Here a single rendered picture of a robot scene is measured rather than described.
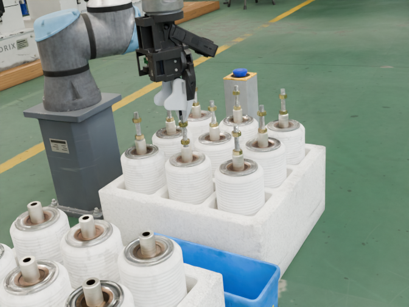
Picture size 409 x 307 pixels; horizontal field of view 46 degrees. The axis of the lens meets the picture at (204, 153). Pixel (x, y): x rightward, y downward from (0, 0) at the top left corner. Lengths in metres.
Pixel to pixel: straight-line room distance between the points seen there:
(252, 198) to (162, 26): 0.36
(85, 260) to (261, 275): 0.33
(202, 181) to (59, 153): 0.47
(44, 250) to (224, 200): 0.34
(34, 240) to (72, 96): 0.52
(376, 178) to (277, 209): 0.56
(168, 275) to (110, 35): 0.73
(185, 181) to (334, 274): 0.37
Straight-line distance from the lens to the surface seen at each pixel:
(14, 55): 3.09
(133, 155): 1.05
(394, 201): 1.36
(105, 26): 1.27
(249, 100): 1.34
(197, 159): 0.99
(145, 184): 1.05
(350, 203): 1.33
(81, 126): 1.26
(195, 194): 0.99
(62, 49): 1.25
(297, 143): 1.12
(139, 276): 0.70
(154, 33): 0.89
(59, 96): 1.27
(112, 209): 1.09
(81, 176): 1.31
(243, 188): 0.92
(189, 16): 4.64
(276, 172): 1.03
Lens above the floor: 0.66
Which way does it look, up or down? 24 degrees down
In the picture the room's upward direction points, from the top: 6 degrees counter-clockwise
